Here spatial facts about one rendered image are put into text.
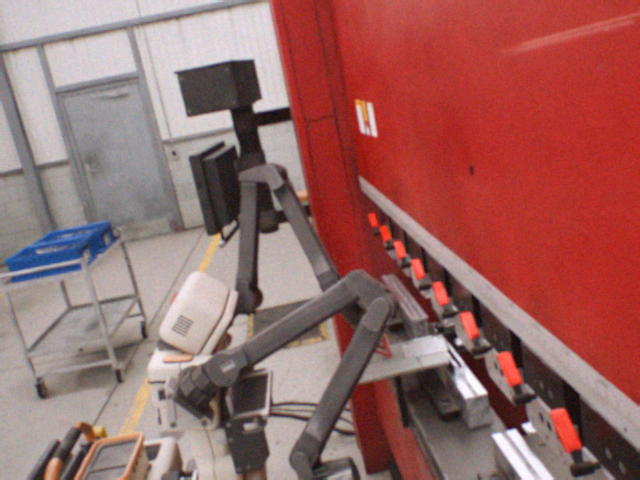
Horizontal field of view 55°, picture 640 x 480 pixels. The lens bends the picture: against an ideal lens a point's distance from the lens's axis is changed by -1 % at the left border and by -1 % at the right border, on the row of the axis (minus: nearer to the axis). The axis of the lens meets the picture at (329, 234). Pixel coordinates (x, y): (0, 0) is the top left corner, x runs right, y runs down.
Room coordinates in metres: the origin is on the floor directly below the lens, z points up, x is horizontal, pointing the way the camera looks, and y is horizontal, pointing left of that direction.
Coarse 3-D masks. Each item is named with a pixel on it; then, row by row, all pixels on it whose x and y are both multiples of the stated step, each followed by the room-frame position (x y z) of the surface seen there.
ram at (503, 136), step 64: (384, 0) 1.61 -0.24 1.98; (448, 0) 1.14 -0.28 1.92; (512, 0) 0.88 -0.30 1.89; (576, 0) 0.71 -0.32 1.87; (384, 64) 1.72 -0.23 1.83; (448, 64) 1.18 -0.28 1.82; (512, 64) 0.90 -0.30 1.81; (576, 64) 0.72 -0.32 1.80; (384, 128) 1.86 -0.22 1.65; (448, 128) 1.24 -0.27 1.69; (512, 128) 0.92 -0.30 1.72; (576, 128) 0.73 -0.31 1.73; (384, 192) 2.03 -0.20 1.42; (448, 192) 1.30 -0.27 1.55; (512, 192) 0.95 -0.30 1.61; (576, 192) 0.75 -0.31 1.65; (512, 256) 0.98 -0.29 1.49; (576, 256) 0.76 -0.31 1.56; (512, 320) 1.01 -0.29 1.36; (576, 320) 0.78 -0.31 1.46; (576, 384) 0.79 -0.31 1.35
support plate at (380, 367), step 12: (396, 348) 1.73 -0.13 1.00; (372, 360) 1.68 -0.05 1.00; (384, 360) 1.67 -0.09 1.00; (396, 360) 1.65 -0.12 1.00; (408, 360) 1.64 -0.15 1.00; (420, 360) 1.62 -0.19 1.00; (432, 360) 1.61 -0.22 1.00; (444, 360) 1.60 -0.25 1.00; (372, 372) 1.61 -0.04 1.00; (384, 372) 1.60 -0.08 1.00; (396, 372) 1.58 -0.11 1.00; (408, 372) 1.58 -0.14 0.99; (360, 384) 1.57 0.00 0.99
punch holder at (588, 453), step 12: (588, 408) 0.76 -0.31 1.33; (588, 420) 0.77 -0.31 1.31; (600, 420) 0.73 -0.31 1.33; (588, 432) 0.76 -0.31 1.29; (600, 432) 0.73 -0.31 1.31; (612, 432) 0.70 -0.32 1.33; (588, 444) 0.77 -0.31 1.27; (600, 444) 0.73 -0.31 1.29; (612, 444) 0.70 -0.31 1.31; (624, 444) 0.67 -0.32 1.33; (588, 456) 0.76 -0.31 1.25; (600, 456) 0.74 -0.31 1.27; (612, 456) 0.70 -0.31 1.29; (624, 456) 0.67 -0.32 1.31; (636, 456) 0.65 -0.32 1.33; (612, 468) 0.71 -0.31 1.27; (624, 468) 0.68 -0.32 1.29; (636, 468) 0.65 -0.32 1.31
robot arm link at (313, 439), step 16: (384, 304) 1.21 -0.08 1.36; (368, 320) 1.21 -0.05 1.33; (384, 320) 1.21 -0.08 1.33; (368, 336) 1.23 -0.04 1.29; (352, 352) 1.23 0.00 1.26; (368, 352) 1.22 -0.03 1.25; (336, 368) 1.25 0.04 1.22; (352, 368) 1.22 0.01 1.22; (336, 384) 1.22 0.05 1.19; (352, 384) 1.21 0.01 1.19; (320, 400) 1.23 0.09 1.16; (336, 400) 1.21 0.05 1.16; (320, 416) 1.21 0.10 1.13; (336, 416) 1.21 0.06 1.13; (304, 432) 1.21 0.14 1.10; (320, 432) 1.20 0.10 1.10; (304, 448) 1.20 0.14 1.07; (320, 448) 1.19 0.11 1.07
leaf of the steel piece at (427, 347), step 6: (420, 342) 1.73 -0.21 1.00; (426, 342) 1.73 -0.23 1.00; (432, 342) 1.72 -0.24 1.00; (402, 348) 1.68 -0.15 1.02; (408, 348) 1.71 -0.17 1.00; (414, 348) 1.70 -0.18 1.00; (420, 348) 1.70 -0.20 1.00; (426, 348) 1.69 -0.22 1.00; (432, 348) 1.68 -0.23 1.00; (408, 354) 1.67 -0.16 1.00; (414, 354) 1.66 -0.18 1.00; (420, 354) 1.66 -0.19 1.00; (426, 354) 1.65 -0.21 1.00
